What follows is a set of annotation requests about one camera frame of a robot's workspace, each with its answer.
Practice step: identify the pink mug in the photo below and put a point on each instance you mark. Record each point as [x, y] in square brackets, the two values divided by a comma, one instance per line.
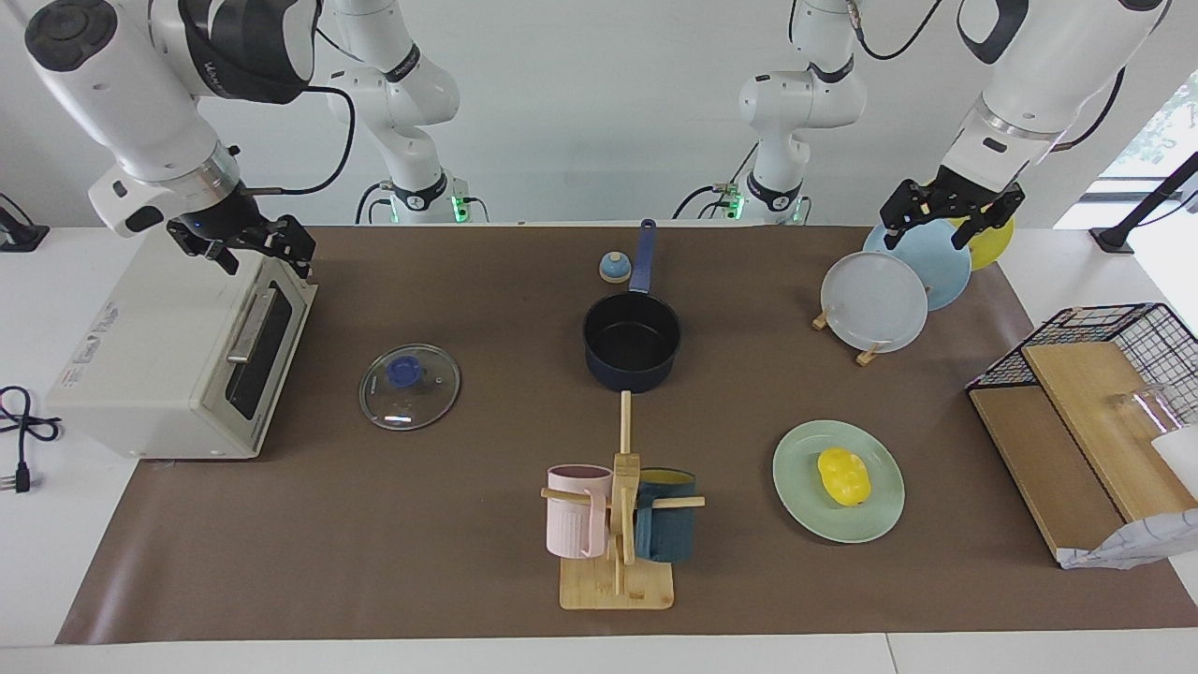
[571, 524]

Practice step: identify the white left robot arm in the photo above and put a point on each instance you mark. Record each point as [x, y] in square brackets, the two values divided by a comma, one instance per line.
[1048, 75]

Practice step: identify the black stand leg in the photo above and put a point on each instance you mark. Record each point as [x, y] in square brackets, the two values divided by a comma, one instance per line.
[1146, 201]

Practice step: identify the white cup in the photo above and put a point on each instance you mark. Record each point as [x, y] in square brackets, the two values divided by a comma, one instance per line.
[1181, 459]

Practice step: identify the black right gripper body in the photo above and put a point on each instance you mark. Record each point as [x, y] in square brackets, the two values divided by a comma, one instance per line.
[229, 229]

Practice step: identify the beige toaster oven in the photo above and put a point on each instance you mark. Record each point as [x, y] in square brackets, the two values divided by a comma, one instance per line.
[150, 356]

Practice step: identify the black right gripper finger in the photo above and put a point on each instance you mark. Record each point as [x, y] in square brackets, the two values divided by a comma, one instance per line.
[225, 256]
[299, 239]

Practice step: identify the light blue plate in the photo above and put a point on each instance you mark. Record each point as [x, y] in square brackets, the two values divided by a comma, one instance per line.
[941, 267]

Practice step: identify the dark teal mug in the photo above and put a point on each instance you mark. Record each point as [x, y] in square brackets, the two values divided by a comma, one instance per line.
[669, 534]

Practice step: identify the clear glass cup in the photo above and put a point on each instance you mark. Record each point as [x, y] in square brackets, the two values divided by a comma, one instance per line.
[1146, 407]

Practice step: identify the grey plate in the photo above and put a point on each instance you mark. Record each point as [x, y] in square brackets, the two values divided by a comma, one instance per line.
[875, 304]

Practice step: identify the dark blue saucepan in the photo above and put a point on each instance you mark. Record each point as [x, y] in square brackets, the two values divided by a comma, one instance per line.
[632, 356]

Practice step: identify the black clamp foot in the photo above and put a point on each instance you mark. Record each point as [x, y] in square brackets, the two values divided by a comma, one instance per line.
[19, 236]

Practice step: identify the wooden plate rack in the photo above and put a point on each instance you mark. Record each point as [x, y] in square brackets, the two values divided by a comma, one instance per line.
[868, 356]

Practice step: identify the glass lid blue knob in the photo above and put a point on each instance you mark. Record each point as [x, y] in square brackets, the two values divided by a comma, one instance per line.
[412, 393]

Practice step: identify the white checked cloth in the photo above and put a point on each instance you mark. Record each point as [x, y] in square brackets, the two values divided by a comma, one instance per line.
[1132, 548]

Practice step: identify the wooden shelf unit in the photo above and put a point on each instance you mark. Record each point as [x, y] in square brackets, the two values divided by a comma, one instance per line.
[1048, 468]

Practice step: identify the window with white frame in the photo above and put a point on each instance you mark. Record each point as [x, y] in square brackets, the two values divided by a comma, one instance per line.
[1170, 122]

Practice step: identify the pale green plate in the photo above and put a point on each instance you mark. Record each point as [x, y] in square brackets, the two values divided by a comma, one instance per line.
[814, 505]

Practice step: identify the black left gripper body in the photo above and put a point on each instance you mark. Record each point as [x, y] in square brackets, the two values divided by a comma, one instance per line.
[959, 198]

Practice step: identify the brown table mat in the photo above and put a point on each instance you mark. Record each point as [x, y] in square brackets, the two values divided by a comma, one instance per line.
[421, 534]

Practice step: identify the wooden mug rack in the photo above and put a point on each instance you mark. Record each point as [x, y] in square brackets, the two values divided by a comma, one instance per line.
[618, 585]

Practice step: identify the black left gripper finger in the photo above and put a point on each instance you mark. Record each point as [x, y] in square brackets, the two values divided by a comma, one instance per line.
[983, 227]
[900, 213]

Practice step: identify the yellow plate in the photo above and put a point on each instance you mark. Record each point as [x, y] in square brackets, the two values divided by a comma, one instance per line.
[997, 243]

